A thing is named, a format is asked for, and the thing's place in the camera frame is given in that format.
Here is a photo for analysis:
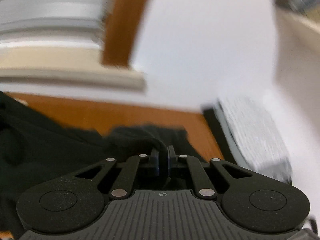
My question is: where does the white patterned folded cloth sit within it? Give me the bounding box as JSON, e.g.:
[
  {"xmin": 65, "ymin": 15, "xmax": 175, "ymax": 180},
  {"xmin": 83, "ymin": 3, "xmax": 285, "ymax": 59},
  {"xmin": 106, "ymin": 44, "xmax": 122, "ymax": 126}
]
[{"xmin": 214, "ymin": 96, "xmax": 292, "ymax": 184}]

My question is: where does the black garment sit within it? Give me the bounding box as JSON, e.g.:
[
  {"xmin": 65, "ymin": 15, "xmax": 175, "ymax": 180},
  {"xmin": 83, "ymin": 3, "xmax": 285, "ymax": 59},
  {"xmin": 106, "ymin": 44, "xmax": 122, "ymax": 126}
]
[{"xmin": 1, "ymin": 94, "xmax": 199, "ymax": 236}]

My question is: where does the beige window sill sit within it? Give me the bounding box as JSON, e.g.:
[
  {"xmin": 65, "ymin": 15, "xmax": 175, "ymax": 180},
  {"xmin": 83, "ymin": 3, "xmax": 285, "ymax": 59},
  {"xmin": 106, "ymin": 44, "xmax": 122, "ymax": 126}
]
[{"xmin": 1, "ymin": 47, "xmax": 145, "ymax": 90}]

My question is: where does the grey roller shutter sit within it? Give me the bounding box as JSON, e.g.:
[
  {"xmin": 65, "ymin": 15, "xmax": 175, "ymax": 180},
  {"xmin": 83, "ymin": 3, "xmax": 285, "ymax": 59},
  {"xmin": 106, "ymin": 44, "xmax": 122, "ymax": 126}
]
[{"xmin": 1, "ymin": 0, "xmax": 107, "ymax": 48}]

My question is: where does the wooden window frame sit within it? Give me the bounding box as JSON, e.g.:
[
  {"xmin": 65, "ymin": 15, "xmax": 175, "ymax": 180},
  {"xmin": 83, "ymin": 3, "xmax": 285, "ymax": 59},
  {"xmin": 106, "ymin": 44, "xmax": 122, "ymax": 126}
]
[{"xmin": 101, "ymin": 0, "xmax": 148, "ymax": 68}]

